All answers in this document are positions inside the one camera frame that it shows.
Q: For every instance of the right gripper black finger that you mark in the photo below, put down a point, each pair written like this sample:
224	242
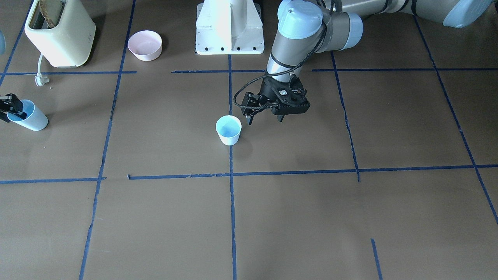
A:
4	117

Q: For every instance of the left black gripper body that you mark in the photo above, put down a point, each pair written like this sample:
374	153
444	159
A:
265	93

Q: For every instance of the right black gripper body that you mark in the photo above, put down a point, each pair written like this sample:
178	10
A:
7	105

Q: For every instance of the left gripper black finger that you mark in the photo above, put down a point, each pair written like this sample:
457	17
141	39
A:
251	112

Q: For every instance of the light blue cup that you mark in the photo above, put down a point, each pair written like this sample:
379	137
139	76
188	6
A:
228	128
35	119

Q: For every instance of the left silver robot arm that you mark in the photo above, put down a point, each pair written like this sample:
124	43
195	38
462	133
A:
307	27

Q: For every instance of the cream toaster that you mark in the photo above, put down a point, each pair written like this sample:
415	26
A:
69	43

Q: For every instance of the slice of toast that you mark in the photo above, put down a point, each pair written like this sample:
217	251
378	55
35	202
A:
51	11

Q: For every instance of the pink bowl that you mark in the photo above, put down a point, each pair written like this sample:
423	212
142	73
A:
146	45

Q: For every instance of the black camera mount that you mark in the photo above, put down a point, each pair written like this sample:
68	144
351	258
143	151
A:
251	102

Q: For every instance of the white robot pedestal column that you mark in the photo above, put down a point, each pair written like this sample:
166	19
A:
226	27

